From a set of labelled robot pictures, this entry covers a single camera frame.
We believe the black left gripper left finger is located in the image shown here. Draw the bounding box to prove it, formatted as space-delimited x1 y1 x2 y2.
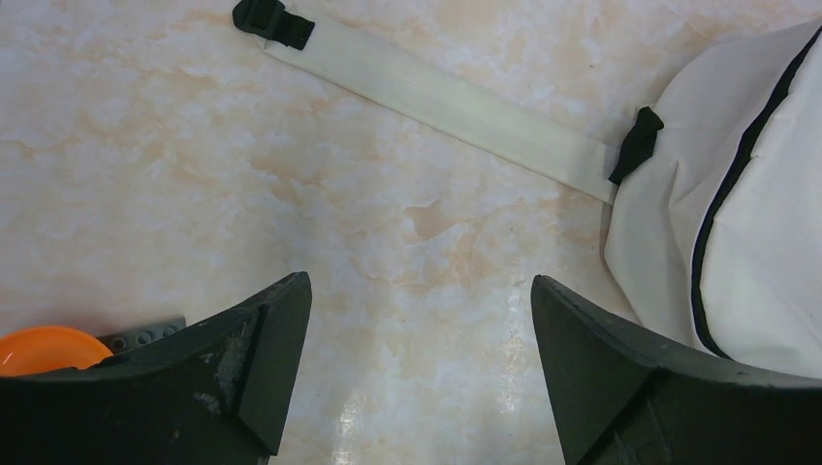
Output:
1 272 312 464

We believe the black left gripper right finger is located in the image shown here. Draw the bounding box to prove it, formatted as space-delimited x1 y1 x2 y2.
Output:
530 275 821 464

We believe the cream canvas backpack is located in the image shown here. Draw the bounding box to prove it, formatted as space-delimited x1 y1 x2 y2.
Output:
233 1 821 378

